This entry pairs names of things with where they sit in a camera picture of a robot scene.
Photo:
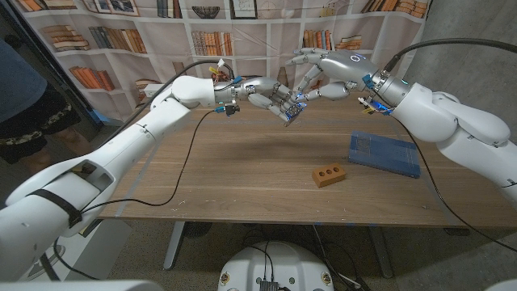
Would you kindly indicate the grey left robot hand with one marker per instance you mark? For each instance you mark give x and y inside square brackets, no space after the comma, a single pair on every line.
[262,87]

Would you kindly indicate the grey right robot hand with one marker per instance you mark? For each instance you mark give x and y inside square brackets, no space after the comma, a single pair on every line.
[343,66]

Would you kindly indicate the metal padlock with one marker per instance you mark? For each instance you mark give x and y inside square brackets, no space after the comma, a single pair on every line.
[294,112]

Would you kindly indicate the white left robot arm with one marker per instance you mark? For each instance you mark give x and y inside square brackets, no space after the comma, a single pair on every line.
[121,153]

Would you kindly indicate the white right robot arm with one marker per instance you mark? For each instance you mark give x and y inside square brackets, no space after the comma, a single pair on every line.
[444,117]

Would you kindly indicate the brown block with holes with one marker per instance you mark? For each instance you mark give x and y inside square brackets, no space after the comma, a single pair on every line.
[329,174]

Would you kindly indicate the printed bookshelf backdrop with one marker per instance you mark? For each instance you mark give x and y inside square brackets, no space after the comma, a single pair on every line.
[258,40]

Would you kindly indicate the blue book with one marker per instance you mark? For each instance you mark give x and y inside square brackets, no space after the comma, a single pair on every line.
[383,153]

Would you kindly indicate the white power strip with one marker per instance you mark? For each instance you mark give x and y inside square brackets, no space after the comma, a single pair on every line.
[150,89]

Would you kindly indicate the blue floor object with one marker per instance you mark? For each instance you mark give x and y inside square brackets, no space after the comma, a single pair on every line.
[105,117]

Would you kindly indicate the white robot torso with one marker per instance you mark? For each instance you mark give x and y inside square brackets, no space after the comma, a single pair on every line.
[282,262]

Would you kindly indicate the white table leg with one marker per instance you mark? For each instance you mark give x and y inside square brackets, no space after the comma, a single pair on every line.
[174,246]

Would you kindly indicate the grey table leg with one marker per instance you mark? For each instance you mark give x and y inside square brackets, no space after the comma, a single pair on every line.
[381,254]

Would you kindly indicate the person in dark shorts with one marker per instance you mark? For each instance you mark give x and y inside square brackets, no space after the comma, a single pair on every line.
[20,89]

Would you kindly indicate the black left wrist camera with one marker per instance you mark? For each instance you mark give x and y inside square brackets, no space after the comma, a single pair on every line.
[232,110]

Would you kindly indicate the black metal post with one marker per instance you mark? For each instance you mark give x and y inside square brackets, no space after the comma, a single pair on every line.
[74,95]

